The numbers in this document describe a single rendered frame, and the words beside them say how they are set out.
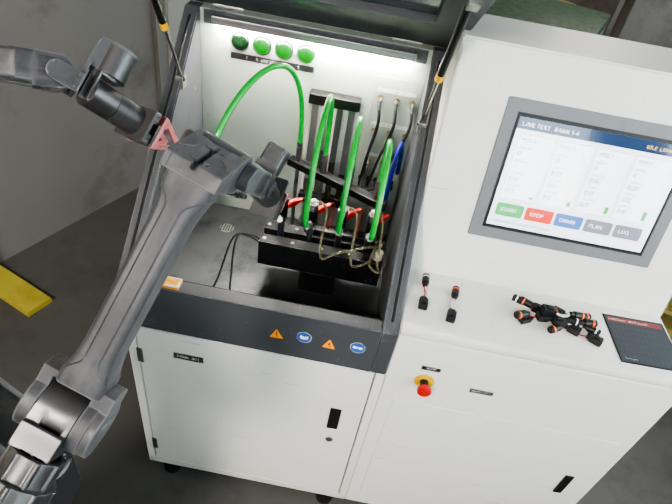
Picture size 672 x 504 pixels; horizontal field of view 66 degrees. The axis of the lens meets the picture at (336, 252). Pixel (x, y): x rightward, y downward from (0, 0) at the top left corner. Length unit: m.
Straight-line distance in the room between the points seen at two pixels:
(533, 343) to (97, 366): 0.98
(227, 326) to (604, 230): 0.98
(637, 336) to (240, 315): 1.00
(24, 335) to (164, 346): 1.21
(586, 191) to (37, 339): 2.18
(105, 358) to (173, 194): 0.22
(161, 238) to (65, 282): 2.16
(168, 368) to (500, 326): 0.91
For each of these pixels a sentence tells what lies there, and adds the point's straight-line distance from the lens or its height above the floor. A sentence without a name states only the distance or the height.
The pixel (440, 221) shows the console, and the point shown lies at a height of 1.12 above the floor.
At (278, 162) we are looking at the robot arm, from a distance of 1.15.
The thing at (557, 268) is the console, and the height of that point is 1.06.
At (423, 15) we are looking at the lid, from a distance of 1.29.
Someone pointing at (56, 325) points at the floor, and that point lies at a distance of 2.62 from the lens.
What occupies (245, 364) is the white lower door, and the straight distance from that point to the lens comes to 1.45.
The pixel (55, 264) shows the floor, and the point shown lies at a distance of 2.91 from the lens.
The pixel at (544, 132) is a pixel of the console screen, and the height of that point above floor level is 1.38.
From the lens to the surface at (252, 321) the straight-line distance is 1.31.
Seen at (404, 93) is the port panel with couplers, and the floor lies 1.33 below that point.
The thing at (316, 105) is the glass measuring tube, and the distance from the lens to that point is 1.50.
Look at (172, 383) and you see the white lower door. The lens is 1.62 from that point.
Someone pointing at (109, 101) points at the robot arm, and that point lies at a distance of 1.03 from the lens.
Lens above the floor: 1.88
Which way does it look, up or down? 40 degrees down
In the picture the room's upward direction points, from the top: 10 degrees clockwise
